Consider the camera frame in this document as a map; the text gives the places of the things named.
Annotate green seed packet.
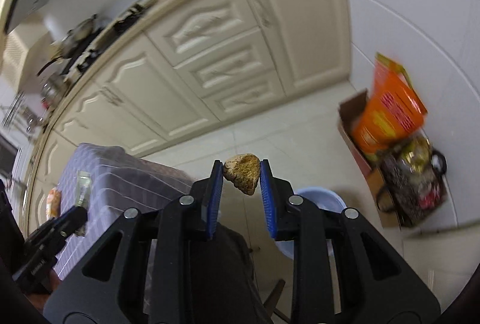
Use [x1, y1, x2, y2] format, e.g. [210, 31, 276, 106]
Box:
[75, 171, 93, 214]

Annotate orange rice bag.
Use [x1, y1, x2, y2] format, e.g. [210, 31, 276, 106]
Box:
[352, 53, 427, 162]

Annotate white orange plastic bag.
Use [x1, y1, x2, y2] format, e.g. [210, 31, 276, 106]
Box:
[46, 187, 62, 220]

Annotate black patterned tote bag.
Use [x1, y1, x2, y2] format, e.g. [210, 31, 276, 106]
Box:
[375, 135, 448, 227]

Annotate person left hand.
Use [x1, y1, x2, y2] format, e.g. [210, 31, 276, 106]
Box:
[26, 270, 62, 314]

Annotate steel wok with handle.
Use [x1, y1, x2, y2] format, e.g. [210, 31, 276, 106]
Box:
[37, 14, 98, 77]

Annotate hanging utensil rail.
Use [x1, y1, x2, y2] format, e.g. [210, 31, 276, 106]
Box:
[1, 92, 44, 135]

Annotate dark wooden chair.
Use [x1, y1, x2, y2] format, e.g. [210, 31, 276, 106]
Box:
[263, 278, 292, 323]

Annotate brown cardboard box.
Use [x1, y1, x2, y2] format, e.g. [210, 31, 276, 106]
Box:
[337, 88, 449, 229]

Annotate person dark trouser leg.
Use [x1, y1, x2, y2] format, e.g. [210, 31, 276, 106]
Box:
[183, 224, 272, 323]

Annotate cream lower cabinets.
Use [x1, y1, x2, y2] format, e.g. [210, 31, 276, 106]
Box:
[19, 0, 351, 234]

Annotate black gas stove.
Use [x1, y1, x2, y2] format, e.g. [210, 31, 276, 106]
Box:
[60, 3, 147, 76]

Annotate grey checkered tablecloth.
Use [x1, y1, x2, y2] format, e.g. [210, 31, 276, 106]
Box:
[55, 143, 193, 279]

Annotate stainless steel stockpot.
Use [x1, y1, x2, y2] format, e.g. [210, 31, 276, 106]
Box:
[41, 73, 70, 109]

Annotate light blue trash bin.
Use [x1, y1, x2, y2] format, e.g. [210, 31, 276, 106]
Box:
[275, 187, 347, 260]

